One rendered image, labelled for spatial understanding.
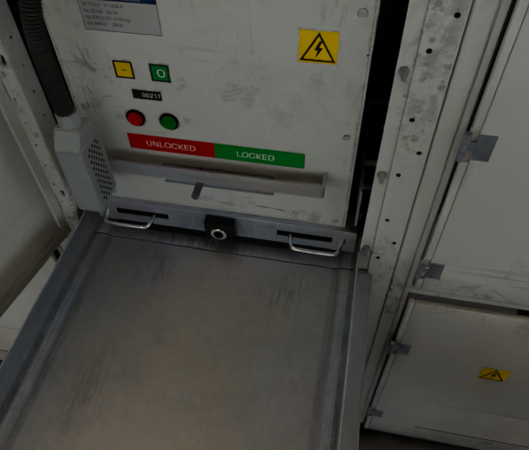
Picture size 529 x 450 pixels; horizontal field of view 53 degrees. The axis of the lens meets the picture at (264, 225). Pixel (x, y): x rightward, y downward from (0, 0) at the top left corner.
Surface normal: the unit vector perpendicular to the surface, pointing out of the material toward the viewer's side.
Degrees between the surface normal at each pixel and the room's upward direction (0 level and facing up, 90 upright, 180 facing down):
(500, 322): 90
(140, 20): 90
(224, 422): 0
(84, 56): 90
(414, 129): 90
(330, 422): 0
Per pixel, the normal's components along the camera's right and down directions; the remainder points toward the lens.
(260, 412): -0.02, -0.64
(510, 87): -0.19, 0.76
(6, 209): 0.93, 0.28
